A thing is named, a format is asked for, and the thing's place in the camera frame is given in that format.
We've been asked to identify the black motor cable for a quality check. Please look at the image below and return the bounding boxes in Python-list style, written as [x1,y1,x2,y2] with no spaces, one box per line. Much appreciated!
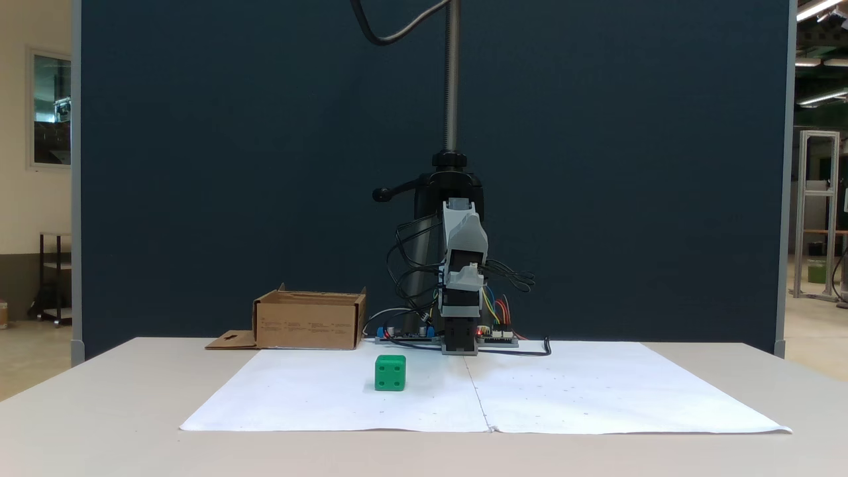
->
[396,219,443,280]
[484,258,536,293]
[388,245,443,332]

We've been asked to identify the thin grey cable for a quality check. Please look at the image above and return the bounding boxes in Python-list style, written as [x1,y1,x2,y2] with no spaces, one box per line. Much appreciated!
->
[362,307,415,337]

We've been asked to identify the aluminium profile frame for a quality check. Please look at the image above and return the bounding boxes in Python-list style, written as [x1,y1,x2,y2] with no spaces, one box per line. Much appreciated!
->
[792,131,842,303]

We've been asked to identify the dark camera cable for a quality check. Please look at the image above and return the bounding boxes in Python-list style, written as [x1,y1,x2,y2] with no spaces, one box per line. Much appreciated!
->
[349,0,452,47]

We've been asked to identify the grey circuit board coloured wires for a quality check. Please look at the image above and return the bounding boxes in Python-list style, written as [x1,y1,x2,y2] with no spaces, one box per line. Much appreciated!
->
[478,327,519,347]

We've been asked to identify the white paper sheet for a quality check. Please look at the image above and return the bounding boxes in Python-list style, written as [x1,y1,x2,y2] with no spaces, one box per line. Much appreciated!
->
[467,341,793,435]
[180,347,492,433]

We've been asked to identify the black camera stand metal pole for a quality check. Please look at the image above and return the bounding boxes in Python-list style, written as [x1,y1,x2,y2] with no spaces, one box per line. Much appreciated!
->
[372,0,486,335]

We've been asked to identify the framed wall window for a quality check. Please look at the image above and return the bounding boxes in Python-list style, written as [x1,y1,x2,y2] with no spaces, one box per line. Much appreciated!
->
[26,46,72,172]

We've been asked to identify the green dice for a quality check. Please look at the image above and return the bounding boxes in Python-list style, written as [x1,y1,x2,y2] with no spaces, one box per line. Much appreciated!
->
[374,354,407,392]

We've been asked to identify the brown cardboard box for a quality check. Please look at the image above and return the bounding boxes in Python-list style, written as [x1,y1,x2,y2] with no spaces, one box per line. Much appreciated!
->
[205,284,368,351]

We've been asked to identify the blue circuit board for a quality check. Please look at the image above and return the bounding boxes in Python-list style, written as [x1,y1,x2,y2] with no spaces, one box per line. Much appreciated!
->
[375,326,439,345]

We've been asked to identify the dark blue partition panel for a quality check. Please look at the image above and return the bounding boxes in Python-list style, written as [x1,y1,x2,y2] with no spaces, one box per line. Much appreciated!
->
[72,0,796,359]

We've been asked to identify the thick black power cable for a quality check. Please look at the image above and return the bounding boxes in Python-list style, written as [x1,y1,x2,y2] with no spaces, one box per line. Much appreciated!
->
[480,337,553,358]

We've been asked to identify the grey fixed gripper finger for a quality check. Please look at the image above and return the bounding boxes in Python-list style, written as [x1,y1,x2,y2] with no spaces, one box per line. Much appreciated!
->
[443,265,485,292]

